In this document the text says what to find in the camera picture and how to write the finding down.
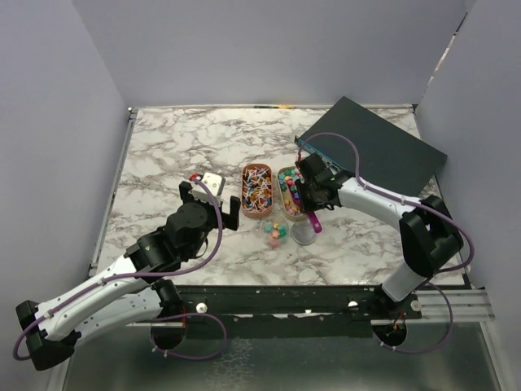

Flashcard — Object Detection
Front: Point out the beige star candy tray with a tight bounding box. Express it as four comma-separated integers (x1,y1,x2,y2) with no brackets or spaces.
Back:
276,165,307,222

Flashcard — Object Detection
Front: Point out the purple plastic scoop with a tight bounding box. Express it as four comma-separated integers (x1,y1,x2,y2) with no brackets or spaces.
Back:
291,191,322,233

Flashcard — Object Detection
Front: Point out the clear round jar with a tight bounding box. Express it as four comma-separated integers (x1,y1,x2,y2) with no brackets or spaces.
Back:
262,219,290,248

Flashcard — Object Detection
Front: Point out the orange lollipop tray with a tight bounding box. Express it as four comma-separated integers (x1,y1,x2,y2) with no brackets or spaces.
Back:
240,163,274,218

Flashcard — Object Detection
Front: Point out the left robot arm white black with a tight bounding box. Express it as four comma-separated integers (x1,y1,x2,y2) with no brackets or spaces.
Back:
13,177,241,371

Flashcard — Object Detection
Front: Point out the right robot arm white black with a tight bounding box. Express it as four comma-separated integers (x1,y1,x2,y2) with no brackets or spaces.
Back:
296,153,463,319

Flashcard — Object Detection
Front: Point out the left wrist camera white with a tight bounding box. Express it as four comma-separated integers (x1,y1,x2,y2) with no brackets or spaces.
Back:
190,173,225,203

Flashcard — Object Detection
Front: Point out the dark teal network switch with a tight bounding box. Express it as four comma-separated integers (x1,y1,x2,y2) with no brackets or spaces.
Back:
295,97,447,196

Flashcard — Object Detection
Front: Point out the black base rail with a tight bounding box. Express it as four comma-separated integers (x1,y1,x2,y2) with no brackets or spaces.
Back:
85,284,424,339

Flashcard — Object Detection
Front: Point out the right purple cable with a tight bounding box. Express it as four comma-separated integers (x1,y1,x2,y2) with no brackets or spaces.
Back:
296,132,476,354

